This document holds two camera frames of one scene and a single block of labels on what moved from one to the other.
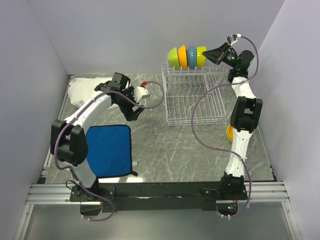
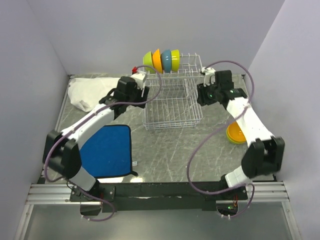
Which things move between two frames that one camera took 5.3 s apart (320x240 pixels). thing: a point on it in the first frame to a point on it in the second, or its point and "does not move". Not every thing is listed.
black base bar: x=158 y=197 does not move
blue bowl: x=192 y=57 to x=166 y=60
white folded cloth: x=81 y=89 does not move
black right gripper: x=214 y=54 to x=202 y=98
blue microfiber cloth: x=109 y=150 does not move
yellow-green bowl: x=200 y=58 to x=175 y=60
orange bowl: x=182 y=57 to x=157 y=61
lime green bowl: x=173 y=58 to x=147 y=60
